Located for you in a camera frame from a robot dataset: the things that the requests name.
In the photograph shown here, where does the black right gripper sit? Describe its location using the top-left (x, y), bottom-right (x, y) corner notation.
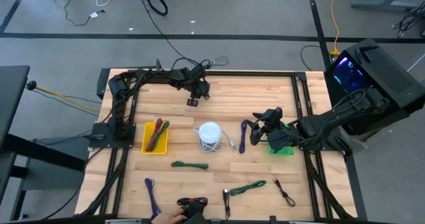
top-left (249, 106), bottom-right (286, 147)

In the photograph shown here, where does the blue braided cable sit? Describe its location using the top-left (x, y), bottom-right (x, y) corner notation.
top-left (239, 119), bottom-right (253, 155)
top-left (144, 177), bottom-right (162, 218)

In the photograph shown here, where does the green braided cable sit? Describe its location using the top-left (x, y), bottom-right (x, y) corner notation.
top-left (151, 120), bottom-right (171, 150)
top-left (171, 160), bottom-right (210, 171)
top-left (228, 179), bottom-right (268, 197)

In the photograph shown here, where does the maroon braided cable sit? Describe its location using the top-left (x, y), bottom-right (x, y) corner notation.
top-left (145, 118), bottom-right (163, 152)

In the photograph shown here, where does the green plastic basket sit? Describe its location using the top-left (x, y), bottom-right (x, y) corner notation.
top-left (268, 124), bottom-right (296, 157)

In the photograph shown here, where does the yellow plastic basket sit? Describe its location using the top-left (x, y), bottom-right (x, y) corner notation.
top-left (141, 121), bottom-right (169, 156)

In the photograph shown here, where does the black handheld object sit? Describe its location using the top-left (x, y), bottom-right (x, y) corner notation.
top-left (181, 202), bottom-right (211, 224)

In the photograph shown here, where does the person's hand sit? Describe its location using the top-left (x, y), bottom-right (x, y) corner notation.
top-left (149, 207), bottom-right (187, 224)

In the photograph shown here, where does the black computer tower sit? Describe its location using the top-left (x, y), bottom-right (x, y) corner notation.
top-left (323, 38), bottom-right (425, 135)

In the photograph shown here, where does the yellow stick with black knob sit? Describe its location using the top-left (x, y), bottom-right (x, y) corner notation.
top-left (25, 80), bottom-right (100, 114)

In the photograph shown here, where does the black side table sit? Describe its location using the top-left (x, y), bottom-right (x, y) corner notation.
top-left (0, 64), bottom-right (86, 218)

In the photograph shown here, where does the black aluminium table frame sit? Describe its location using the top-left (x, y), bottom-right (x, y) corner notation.
top-left (79, 69), bottom-right (359, 223)

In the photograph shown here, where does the white lamp cable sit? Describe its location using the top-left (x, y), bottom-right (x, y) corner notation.
top-left (193, 126), bottom-right (237, 154)

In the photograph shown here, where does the long black floor cable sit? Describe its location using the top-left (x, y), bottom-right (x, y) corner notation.
top-left (135, 0), bottom-right (230, 70)

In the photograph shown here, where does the black USB cable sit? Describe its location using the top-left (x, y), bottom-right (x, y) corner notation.
top-left (222, 189), bottom-right (232, 221)

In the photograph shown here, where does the black coiled cable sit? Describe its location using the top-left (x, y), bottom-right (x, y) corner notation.
top-left (146, 0), bottom-right (169, 17)

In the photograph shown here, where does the black floor cable loop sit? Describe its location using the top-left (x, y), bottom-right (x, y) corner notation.
top-left (299, 44), bottom-right (329, 71)

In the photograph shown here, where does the black cable with red tie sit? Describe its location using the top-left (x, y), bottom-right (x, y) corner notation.
top-left (176, 197), bottom-right (209, 207)

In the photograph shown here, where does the yellow floor cable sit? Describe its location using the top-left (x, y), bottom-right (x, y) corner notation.
top-left (330, 0), bottom-right (343, 57)

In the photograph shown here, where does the thin black floor cable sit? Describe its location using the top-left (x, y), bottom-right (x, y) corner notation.
top-left (62, 0), bottom-right (107, 27)

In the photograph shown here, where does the black cable tangle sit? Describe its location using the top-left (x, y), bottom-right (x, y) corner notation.
top-left (393, 1), bottom-right (425, 39)

